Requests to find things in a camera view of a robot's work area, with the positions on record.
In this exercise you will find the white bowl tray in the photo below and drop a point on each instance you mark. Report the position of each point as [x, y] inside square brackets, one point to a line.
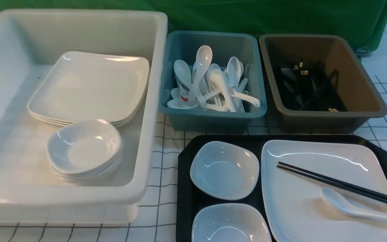
[229, 222]
[225, 171]

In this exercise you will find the large white square plate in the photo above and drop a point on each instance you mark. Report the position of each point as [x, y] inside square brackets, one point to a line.
[295, 209]

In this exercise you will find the white soup spoon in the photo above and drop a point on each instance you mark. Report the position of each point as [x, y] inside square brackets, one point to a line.
[336, 200]

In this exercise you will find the black chopstick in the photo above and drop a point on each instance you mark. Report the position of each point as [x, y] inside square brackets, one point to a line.
[360, 191]
[322, 176]

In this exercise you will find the white spoon centre bin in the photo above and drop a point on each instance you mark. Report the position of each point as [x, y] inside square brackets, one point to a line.
[219, 78]

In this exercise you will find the white spoon bin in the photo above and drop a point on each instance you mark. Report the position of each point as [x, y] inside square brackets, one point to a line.
[234, 72]
[219, 78]

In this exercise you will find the white spoon with red label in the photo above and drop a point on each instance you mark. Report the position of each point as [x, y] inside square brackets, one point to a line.
[183, 75]

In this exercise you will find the tall white spoon in bin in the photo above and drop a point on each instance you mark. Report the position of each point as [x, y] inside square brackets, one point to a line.
[203, 60]

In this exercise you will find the white spoon right bin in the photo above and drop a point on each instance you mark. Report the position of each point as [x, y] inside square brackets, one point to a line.
[234, 72]

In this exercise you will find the teal plastic bin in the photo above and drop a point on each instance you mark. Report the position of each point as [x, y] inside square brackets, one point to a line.
[184, 45]

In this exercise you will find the stack of white square plates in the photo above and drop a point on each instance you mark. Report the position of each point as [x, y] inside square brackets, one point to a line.
[84, 86]

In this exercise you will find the white checkered tablecloth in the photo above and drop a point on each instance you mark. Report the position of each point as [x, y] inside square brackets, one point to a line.
[156, 217]

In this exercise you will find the pile of black chopsticks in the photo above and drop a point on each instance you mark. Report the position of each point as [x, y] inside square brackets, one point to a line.
[307, 87]

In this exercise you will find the stack of white bowls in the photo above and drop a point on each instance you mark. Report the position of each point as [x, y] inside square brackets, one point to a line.
[85, 151]

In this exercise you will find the brown plastic bin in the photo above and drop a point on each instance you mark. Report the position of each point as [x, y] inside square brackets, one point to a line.
[355, 87]

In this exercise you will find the metal clamp on backdrop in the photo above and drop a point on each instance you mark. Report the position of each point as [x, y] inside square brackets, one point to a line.
[362, 52]

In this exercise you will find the large white plastic bin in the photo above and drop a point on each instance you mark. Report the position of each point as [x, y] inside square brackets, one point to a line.
[31, 41]

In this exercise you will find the green cloth backdrop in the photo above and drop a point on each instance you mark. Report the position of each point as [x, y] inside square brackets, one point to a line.
[360, 22]

